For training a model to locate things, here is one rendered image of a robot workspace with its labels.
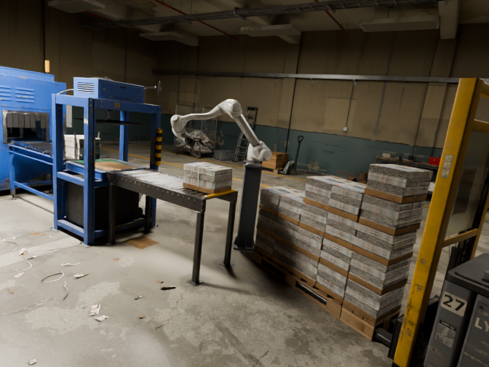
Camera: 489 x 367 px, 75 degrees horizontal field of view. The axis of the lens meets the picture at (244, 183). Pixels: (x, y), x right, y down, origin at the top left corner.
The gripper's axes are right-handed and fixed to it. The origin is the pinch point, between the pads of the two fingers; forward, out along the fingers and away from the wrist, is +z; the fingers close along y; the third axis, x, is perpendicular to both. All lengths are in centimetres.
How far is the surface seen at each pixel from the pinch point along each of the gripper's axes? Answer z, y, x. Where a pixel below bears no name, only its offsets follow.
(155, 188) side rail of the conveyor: -6, 45, 32
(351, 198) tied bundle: 136, -51, -10
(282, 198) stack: 84, -3, -35
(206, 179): 28.2, 10.6, 14.4
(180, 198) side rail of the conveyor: 25, 33, 32
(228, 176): 35.6, 4.1, -6.3
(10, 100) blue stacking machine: -308, 128, 26
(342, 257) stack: 159, -9, -9
